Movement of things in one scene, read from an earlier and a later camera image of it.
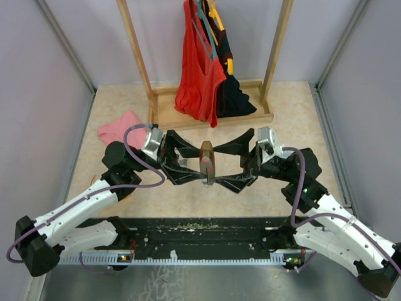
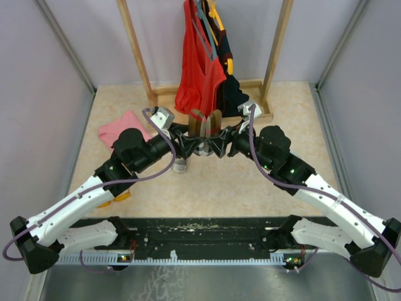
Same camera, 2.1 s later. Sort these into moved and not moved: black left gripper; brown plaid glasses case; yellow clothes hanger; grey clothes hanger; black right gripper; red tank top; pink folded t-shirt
Moved: brown plaid glasses case; black left gripper; black right gripper
Not moved: grey clothes hanger; pink folded t-shirt; red tank top; yellow clothes hanger
